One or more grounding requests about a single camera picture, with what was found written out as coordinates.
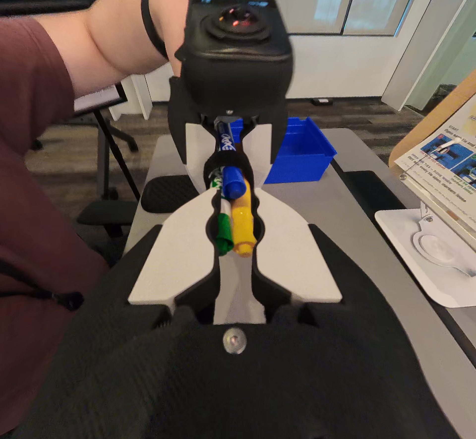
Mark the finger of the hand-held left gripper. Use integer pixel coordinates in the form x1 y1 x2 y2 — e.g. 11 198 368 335
185 122 220 192
237 122 276 190

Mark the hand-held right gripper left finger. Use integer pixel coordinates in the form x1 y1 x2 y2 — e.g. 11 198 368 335
127 188 222 324

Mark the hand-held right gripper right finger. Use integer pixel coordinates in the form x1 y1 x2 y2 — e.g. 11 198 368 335
251 185 343 324

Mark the blue plastic bin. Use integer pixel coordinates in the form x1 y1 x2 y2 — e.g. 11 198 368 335
230 116 338 185

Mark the blue dry-erase marker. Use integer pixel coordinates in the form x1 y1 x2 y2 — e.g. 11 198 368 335
214 119 247 201

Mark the green dry-erase marker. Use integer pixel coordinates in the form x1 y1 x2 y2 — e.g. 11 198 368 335
209 170 235 257

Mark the yellow dry-erase marker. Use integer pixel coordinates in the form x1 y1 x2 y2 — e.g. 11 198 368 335
230 179 258 258

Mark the person's left forearm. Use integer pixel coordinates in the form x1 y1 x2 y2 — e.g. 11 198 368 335
37 0 168 99

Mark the person's left hand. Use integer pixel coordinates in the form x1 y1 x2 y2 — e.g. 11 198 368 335
149 0 191 77

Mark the black textured wrist pad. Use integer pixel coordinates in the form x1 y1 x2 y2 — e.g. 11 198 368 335
141 175 200 215

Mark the black office chair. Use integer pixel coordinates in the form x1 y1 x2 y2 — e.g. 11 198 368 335
76 199 139 240

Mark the black wristband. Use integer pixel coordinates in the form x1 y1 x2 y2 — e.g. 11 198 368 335
141 0 191 62

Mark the whiteboard easel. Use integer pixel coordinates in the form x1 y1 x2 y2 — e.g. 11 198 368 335
74 83 144 201

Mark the wooden instruction board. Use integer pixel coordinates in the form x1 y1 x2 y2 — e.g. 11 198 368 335
388 74 476 253

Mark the printed instruction sheet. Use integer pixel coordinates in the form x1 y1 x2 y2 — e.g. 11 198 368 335
394 106 476 224

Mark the black cord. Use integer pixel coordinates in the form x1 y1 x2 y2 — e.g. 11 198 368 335
0 260 85 312

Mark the white stand bracket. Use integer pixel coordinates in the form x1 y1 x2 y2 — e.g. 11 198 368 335
411 201 476 277

